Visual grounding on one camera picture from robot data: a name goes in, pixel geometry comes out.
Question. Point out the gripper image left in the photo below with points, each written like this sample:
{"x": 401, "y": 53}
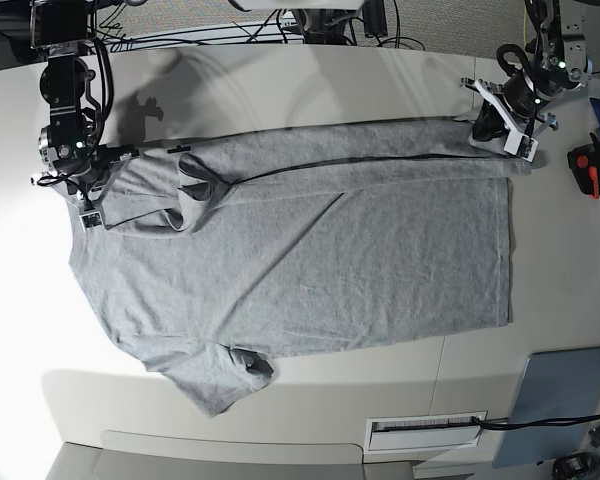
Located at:
{"x": 83, "y": 176}

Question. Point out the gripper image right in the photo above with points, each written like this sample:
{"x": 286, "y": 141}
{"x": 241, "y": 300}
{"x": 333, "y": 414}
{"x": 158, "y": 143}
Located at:
{"x": 514, "y": 105}

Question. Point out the grey T-shirt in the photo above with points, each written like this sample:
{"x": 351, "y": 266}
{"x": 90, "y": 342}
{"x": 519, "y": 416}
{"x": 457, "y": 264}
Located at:
{"x": 216, "y": 259}

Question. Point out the robot base stand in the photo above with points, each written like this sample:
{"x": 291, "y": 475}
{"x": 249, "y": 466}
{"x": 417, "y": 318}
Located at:
{"x": 332, "y": 22}

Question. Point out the black orange clamp tool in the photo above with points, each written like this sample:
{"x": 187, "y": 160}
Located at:
{"x": 584, "y": 163}

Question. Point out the grey-blue laptop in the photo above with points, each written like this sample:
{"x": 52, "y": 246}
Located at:
{"x": 555, "y": 384}

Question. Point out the black device bottom right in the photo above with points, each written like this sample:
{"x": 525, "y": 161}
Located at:
{"x": 574, "y": 467}

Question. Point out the white camera box image left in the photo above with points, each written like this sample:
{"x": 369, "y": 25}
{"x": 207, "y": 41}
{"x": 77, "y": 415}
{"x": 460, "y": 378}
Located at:
{"x": 91, "y": 219}

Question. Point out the white camera box image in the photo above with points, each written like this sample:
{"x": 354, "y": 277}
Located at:
{"x": 91, "y": 219}
{"x": 521, "y": 145}

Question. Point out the white camera box image right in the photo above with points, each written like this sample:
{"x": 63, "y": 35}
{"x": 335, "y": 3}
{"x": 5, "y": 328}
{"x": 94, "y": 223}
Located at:
{"x": 521, "y": 145}

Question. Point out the white table cable grommet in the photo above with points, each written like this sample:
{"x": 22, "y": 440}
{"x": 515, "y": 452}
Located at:
{"x": 418, "y": 434}

